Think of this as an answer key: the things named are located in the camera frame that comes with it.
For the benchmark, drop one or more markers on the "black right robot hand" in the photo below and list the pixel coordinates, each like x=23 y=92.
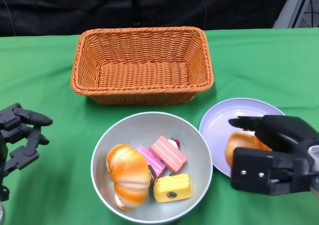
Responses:
x=284 y=133

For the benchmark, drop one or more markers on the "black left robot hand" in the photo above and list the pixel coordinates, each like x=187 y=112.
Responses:
x=15 y=140

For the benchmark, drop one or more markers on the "croissant-shaped orange striped bread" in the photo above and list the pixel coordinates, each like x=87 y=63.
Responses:
x=127 y=172

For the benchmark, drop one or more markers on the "grey round bowl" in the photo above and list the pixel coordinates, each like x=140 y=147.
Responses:
x=139 y=128

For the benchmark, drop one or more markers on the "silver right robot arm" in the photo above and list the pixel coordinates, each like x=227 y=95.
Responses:
x=315 y=152

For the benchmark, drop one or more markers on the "lavender round plate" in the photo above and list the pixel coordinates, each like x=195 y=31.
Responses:
x=214 y=135

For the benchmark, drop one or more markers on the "salmon toy cake with cherry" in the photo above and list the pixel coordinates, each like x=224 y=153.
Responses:
x=169 y=157

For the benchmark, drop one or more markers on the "yellow toy cake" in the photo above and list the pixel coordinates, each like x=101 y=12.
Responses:
x=172 y=185

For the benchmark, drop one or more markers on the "magenta pink toy cake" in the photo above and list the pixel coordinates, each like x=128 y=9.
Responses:
x=152 y=161

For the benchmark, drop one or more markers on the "orange wicker basket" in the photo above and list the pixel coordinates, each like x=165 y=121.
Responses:
x=142 y=75

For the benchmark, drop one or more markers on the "black backdrop cloth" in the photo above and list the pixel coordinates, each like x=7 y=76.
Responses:
x=62 y=11

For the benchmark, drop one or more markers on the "black pole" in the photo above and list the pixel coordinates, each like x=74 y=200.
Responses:
x=136 y=6

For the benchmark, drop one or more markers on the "aluminium frame post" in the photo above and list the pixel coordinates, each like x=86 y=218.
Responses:
x=290 y=8

